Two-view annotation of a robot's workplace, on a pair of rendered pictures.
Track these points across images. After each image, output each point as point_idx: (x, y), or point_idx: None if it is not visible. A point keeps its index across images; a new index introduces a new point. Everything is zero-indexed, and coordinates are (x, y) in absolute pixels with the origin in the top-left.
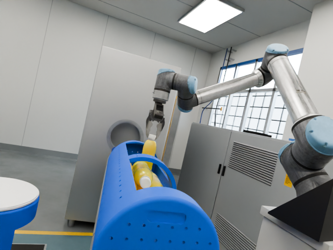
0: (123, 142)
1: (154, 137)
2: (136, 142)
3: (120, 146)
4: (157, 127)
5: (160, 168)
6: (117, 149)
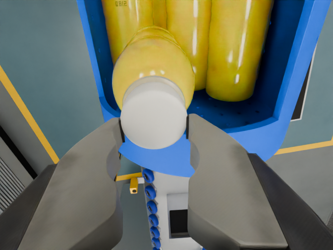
0: (272, 153)
1: (131, 93)
2: (228, 131)
3: (297, 91)
4: (103, 180)
5: (86, 30)
6: (313, 53)
